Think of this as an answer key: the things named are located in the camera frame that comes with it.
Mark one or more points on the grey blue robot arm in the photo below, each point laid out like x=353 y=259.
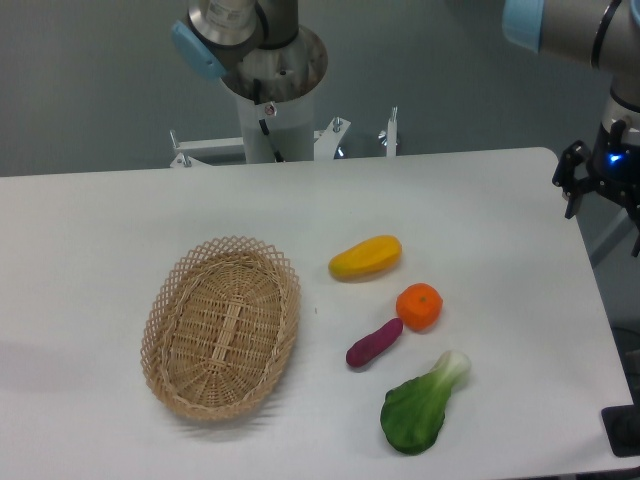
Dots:
x=215 y=36

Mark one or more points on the orange tangerine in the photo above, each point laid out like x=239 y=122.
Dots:
x=419 y=306

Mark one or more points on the white metal frame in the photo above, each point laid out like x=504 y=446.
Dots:
x=264 y=145

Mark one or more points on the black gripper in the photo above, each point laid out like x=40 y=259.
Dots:
x=614 y=166

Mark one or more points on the green bok choy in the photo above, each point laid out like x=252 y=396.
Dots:
x=414 y=412

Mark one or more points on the black device at table edge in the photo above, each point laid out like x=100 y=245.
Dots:
x=622 y=428

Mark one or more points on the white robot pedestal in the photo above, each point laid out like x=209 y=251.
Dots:
x=279 y=85

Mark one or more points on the yellow mango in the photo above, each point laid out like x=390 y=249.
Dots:
x=369 y=257

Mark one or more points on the purple sweet potato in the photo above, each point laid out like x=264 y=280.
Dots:
x=363 y=351

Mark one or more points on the woven wicker basket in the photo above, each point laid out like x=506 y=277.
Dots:
x=221 y=329

